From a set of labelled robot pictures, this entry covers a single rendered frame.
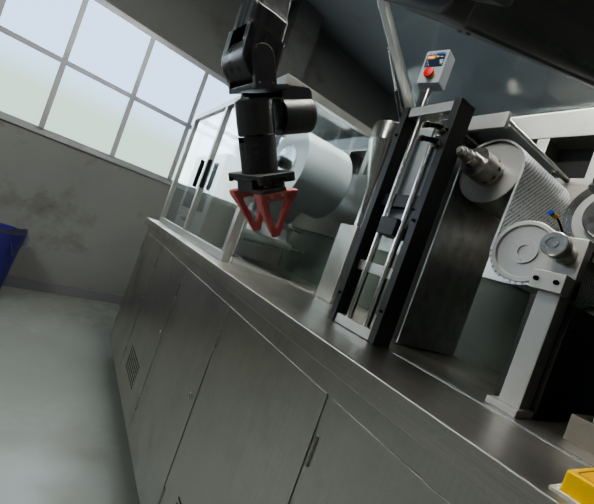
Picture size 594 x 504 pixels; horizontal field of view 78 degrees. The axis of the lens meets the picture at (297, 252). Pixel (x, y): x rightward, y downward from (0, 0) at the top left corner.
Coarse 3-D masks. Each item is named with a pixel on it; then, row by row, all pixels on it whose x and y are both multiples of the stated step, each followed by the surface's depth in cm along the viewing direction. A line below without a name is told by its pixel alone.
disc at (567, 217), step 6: (582, 192) 64; (588, 192) 63; (576, 198) 64; (582, 198) 64; (570, 204) 65; (576, 204) 64; (570, 210) 64; (564, 216) 65; (570, 216) 64; (564, 222) 65; (570, 222) 64; (564, 228) 64; (570, 228) 64; (570, 234) 63
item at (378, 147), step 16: (368, 144) 126; (384, 144) 119; (368, 160) 125; (384, 160) 121; (368, 176) 124; (368, 192) 124; (336, 240) 126; (352, 240) 120; (336, 256) 124; (336, 272) 121; (320, 288) 126; (336, 288) 120
